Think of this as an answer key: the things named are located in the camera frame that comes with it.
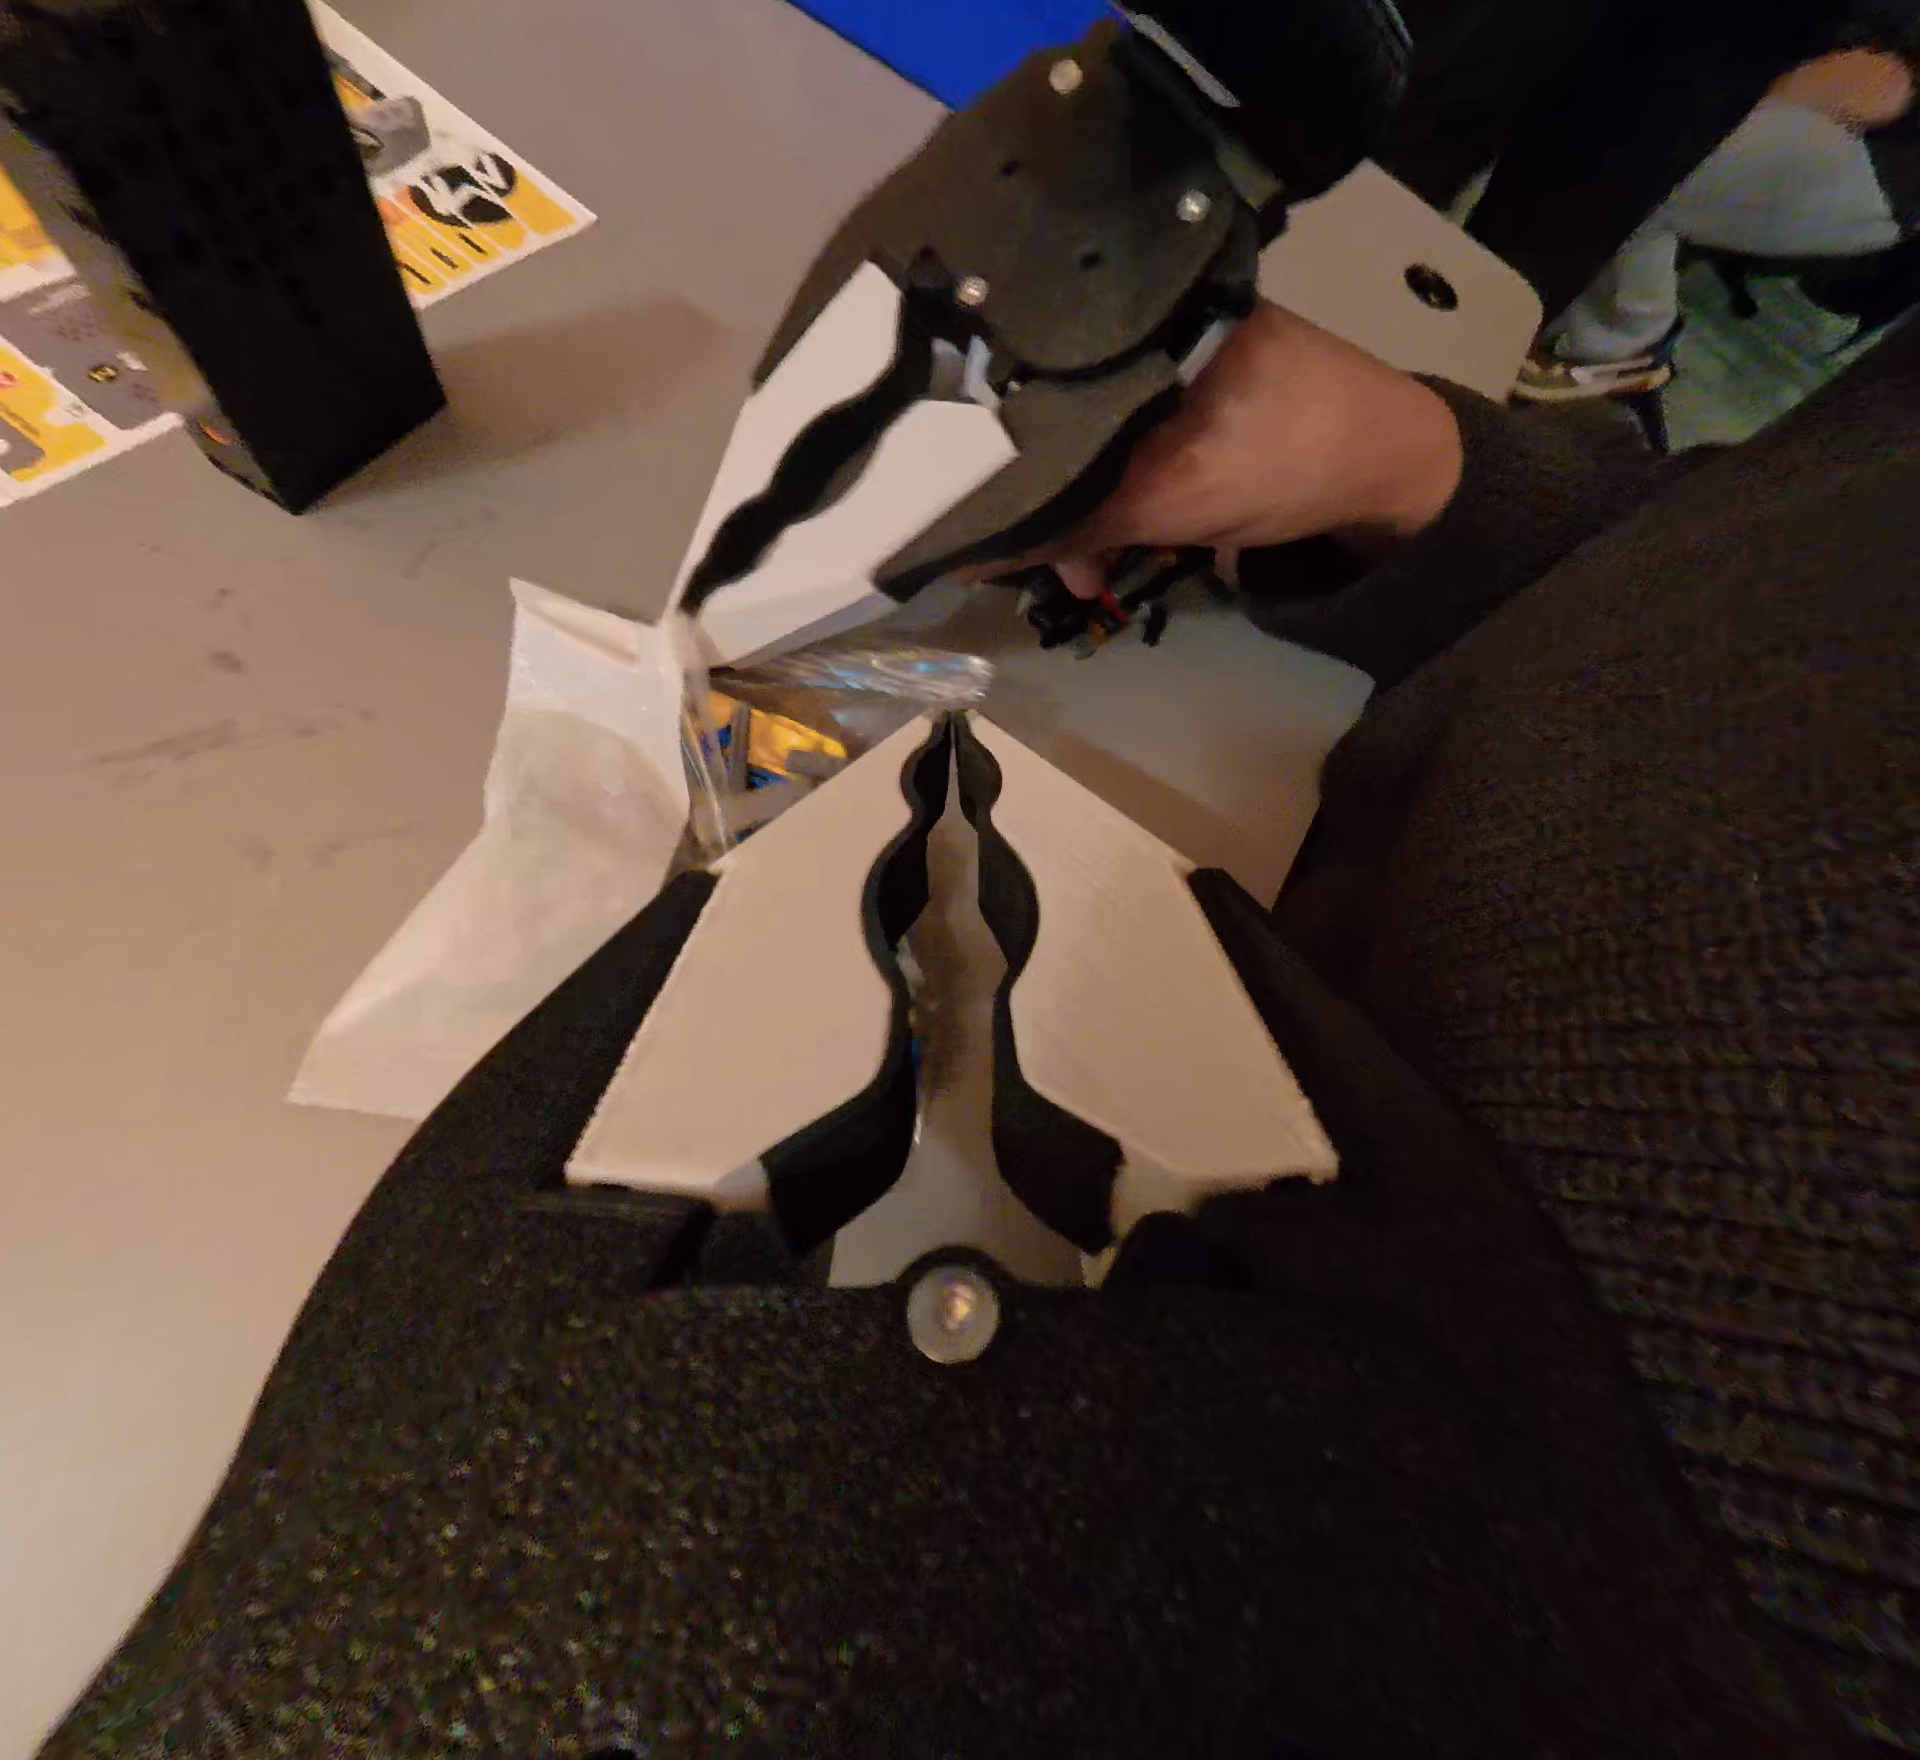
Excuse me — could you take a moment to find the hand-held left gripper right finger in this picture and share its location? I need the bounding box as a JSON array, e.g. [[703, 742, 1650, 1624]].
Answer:
[[951, 713, 1342, 1259]]

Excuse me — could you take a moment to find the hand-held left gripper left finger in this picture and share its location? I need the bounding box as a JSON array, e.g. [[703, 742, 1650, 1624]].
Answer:
[[562, 713, 954, 1259]]

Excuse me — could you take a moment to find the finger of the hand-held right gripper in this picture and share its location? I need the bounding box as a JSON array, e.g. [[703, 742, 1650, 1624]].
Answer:
[[667, 261, 905, 623], [702, 397, 1024, 670]]

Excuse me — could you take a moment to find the small clear parts bag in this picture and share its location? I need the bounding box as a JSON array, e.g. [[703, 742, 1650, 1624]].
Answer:
[[289, 578, 1004, 1148]]

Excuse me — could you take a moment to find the person's right hand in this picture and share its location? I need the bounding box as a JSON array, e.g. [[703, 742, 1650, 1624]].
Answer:
[[960, 296, 1467, 598]]

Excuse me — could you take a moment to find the yellow sticker sheet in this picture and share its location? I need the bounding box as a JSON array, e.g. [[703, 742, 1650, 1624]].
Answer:
[[0, 0, 599, 509]]

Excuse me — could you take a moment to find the black perforated block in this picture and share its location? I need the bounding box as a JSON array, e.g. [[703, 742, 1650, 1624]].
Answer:
[[0, 0, 449, 514]]

